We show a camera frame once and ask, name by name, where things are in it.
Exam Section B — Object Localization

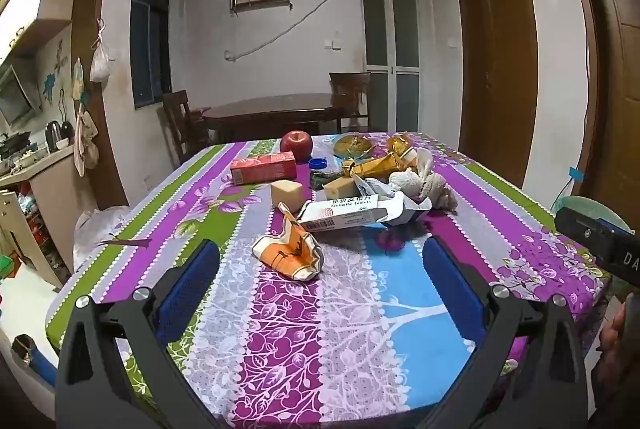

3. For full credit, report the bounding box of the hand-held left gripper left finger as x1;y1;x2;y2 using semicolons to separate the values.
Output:
55;239;226;429

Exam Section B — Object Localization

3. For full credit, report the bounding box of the beige hanging cloth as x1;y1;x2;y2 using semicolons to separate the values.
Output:
72;59;101;177

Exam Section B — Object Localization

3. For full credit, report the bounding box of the frosted glass door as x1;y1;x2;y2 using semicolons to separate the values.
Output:
360;0;421;133

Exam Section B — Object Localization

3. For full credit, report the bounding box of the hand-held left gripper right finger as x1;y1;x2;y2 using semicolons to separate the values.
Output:
420;236;586;429

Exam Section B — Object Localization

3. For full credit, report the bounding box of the orange and white wrapper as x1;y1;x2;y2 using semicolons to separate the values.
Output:
251;203;325;281

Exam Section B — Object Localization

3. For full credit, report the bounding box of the hanging white plastic bag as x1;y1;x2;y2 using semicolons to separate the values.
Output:
89;19;112;84

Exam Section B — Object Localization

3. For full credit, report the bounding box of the person's right hand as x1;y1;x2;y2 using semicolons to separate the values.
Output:
597;293;637;410

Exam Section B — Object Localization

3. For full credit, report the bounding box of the red apple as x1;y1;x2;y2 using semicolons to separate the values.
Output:
280;130;314;160

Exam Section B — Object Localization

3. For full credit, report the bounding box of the floral purple tablecloth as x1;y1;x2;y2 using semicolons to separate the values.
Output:
45;131;613;429

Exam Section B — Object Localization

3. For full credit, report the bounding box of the kitchen counter cabinet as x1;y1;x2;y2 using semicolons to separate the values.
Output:
0;144;101;285

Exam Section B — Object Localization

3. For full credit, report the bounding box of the wall cupboard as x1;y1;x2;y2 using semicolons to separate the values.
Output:
0;0;76;60

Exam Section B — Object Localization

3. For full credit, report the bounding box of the white medicine box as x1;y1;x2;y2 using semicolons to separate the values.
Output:
298;191;406;232

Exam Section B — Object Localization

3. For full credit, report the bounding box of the black electric kettle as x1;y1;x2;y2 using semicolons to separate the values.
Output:
45;120;68;153

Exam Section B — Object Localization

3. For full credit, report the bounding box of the wooden chair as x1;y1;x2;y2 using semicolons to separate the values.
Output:
328;71;372;133
161;90;211;164

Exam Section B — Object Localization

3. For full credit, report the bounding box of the grey wall cable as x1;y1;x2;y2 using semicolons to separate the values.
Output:
225;0;361;62

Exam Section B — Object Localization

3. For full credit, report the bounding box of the panelled brown wooden door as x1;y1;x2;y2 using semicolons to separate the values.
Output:
552;0;640;220

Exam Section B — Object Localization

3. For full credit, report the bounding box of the small pale cheese block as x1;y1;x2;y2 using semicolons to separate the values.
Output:
323;178;362;200

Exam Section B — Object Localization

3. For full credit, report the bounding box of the large gold foil package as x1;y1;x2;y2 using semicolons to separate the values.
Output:
342;149;418;182

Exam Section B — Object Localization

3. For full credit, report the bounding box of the metal range hood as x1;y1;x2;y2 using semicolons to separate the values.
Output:
0;66;41;127

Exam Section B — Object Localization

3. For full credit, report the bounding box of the large pale cheese block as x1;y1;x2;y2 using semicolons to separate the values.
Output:
270;180;304;210

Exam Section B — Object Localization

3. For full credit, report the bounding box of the red carton box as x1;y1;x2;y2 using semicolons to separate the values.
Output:
230;151;297;186

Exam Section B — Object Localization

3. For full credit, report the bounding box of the dark window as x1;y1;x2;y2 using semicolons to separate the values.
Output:
130;0;172;110

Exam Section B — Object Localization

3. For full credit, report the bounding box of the wooden dining table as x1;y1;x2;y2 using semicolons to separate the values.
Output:
200;93;351;144

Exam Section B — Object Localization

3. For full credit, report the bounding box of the green trash bin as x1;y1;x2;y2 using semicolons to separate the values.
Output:
550;195;631;235

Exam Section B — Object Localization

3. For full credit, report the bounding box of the white plastic floor bag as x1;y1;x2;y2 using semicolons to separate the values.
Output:
74;205;131;270

